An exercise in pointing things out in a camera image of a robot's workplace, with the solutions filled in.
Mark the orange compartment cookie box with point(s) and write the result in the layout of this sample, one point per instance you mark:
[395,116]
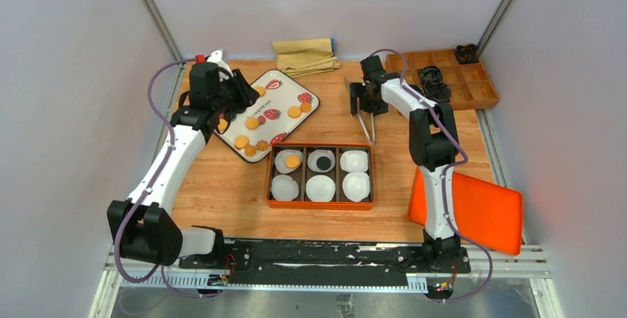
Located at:
[303,174]

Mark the white paper cup back left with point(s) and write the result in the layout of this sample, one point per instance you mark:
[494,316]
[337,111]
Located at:
[279,160]

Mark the orange box lid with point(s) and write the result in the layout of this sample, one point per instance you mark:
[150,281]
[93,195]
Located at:
[488,214]

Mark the black sandwich cookie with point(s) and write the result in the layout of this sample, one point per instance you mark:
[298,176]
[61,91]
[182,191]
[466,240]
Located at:
[323,163]

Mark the round yellow cookie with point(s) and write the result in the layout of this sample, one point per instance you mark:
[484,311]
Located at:
[252,123]
[293,161]
[260,90]
[294,112]
[222,125]
[241,142]

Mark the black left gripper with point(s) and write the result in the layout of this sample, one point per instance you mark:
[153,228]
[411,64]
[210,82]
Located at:
[247,95]

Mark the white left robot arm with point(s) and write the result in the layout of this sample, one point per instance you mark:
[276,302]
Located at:
[141,225]

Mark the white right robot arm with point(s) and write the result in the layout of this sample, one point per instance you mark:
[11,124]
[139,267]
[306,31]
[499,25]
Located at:
[433,146]

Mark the white paper cup front right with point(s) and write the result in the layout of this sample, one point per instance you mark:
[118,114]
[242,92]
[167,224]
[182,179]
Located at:
[356,186]

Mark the metal tongs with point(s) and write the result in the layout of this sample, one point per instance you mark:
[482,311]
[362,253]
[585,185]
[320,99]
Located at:
[367,127]

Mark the white paper cup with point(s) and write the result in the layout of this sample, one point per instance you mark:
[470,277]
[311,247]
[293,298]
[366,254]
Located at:
[311,162]
[320,189]
[279,160]
[354,161]
[356,186]
[284,188]

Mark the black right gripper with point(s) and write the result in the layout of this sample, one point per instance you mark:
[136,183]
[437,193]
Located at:
[357,90]

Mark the wooden compartment organizer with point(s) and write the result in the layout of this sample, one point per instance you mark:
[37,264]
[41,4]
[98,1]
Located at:
[470,84]

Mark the swirl yellow cookie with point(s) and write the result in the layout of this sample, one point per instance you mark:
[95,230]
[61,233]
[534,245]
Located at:
[305,108]

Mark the white strawberry tray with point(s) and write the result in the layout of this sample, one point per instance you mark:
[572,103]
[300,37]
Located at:
[282,92]

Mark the folded yellow cloth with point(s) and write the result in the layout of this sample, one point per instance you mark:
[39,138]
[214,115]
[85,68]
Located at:
[306,57]

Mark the white paper cup front left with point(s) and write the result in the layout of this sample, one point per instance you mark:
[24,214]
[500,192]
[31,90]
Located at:
[284,188]

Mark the flower yellow cookie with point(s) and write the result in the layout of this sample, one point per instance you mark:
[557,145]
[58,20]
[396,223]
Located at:
[250,151]
[262,145]

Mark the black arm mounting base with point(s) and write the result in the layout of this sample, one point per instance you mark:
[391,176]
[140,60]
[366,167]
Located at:
[316,263]

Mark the white paper cup front middle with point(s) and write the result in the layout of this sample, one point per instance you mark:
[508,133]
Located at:
[320,189]

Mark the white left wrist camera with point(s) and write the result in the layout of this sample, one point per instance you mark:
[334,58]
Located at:
[218,57]

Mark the dark rolled item in corner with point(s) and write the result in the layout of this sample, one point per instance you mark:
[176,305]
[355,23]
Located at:
[467,54]

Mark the white paper cup back middle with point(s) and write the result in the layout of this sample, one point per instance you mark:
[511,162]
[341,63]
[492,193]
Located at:
[311,162]

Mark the white paper cup back right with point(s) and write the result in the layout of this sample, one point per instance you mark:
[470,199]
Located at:
[354,161]

